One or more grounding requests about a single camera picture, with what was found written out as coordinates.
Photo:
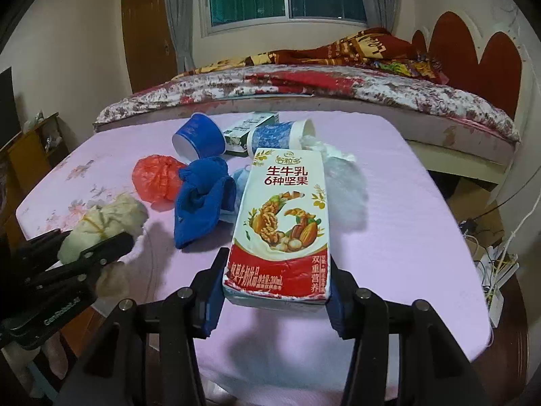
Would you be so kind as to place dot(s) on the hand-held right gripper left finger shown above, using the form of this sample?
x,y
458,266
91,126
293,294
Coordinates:
x,y
209,309

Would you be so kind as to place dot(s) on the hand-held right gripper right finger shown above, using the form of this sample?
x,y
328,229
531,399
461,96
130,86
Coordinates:
x,y
338,306

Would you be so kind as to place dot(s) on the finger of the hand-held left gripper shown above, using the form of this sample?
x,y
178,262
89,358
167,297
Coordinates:
x,y
42,245
84,258

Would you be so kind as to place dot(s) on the cream cloth bundle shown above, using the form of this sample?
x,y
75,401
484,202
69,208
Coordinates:
x,y
105,220

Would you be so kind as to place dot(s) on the nut print milk carton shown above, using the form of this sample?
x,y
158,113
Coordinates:
x,y
279,220

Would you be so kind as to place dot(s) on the red plastic bag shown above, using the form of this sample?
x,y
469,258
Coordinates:
x,y
156,175

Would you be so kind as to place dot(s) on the white tissue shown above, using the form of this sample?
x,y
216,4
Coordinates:
x,y
327,148

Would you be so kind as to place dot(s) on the blue paper cup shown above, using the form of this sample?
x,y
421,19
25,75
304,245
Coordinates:
x,y
198,133

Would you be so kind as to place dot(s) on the wooden shelf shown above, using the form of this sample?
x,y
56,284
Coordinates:
x,y
34,156

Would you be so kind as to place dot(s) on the pink tablecloth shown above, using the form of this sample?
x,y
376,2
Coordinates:
x,y
401,220

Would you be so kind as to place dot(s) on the clear plastic bag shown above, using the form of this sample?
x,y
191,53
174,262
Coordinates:
x,y
344,186

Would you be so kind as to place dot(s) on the light blue cloth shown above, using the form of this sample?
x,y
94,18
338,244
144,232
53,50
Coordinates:
x,y
239,177

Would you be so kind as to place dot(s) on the dark screen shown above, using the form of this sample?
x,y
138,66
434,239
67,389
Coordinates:
x,y
6,105

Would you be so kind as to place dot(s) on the white cup with blue pattern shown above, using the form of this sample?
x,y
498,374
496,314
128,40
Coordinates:
x,y
274,135

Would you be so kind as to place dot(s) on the green and white small carton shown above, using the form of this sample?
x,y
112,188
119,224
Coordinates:
x,y
241,129

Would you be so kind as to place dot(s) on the bed with floral sheet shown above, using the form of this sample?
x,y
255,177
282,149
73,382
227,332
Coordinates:
x,y
422,93

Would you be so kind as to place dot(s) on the brown wooden door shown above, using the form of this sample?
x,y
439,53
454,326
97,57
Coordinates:
x,y
148,29

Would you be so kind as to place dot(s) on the red printed blanket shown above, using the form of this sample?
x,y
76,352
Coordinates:
x,y
338,50

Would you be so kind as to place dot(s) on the red and white headboard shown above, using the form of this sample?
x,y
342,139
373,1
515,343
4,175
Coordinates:
x,y
498,67

